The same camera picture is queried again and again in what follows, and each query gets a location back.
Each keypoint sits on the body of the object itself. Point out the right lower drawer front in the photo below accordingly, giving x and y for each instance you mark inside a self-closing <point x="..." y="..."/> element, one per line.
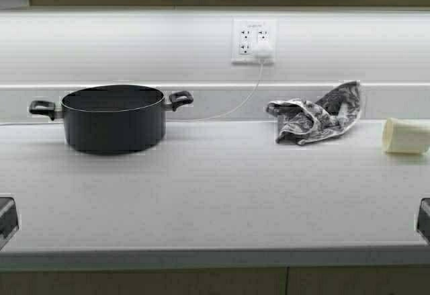
<point x="404" y="279"/>

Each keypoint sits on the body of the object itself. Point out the left lower drawer front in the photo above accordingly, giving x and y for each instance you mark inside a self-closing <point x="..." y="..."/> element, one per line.
<point x="188" y="281"/>

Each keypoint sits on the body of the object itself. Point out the white wall outlet plate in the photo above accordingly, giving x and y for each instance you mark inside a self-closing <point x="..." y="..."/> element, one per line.
<point x="246" y="33"/>

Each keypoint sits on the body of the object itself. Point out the white power adapter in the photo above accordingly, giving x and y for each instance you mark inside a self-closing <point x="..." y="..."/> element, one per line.
<point x="263" y="52"/>

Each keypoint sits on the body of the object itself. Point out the drawer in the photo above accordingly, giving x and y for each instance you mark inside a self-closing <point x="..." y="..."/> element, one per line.
<point x="404" y="279"/>
<point x="188" y="281"/>

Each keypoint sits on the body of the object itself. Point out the cream plastic cup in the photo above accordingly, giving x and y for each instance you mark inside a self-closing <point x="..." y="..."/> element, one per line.
<point x="403" y="136"/>

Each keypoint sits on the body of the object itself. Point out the black cooking pot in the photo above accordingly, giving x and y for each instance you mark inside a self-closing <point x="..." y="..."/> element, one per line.
<point x="113" y="119"/>

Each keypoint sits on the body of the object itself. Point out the grey patterned dish towel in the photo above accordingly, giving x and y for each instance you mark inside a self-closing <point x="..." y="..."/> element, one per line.
<point x="307" y="122"/>

